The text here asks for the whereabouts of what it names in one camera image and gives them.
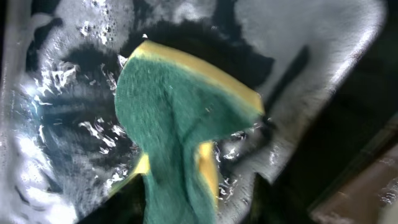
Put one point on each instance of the green yellow sponge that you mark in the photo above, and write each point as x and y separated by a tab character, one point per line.
173	105

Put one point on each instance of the black soapy water tray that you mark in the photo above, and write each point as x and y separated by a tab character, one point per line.
61	146

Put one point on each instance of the dark brown serving tray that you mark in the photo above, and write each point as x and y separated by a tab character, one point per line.
369	198

